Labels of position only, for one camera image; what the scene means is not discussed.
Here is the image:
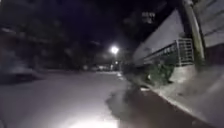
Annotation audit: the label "street lamp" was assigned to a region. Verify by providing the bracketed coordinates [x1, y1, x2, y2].
[109, 45, 120, 72]

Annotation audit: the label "dark bushes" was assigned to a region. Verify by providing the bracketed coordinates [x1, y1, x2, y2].
[122, 61, 177, 85]

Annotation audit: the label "pale building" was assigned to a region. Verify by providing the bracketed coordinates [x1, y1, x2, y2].
[131, 0, 224, 68]

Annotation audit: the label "grey asphalt road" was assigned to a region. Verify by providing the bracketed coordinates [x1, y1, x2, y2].
[0, 70, 214, 128]

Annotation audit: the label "pale concrete kerb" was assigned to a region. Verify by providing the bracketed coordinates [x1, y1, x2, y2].
[139, 86, 214, 128]

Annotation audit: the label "white metal fence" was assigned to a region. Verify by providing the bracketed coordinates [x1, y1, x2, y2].
[143, 37, 196, 67]

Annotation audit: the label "thick pale pole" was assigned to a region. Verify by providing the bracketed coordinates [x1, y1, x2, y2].
[180, 0, 207, 67]

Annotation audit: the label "grey concrete pavement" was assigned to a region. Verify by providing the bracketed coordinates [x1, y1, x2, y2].
[143, 64, 224, 128]

